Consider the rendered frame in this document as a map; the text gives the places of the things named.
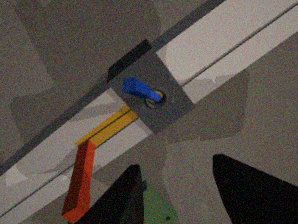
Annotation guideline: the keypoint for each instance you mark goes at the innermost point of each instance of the aluminum slotted rail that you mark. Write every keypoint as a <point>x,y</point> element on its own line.
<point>190,60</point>

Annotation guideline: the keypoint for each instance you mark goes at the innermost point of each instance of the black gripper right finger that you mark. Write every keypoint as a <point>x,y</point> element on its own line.
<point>253,197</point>

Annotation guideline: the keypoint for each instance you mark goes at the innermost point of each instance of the blue pin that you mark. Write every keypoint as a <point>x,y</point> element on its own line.
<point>137,88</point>

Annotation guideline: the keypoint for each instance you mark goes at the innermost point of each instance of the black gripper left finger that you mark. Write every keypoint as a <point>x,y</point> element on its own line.
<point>121,203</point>

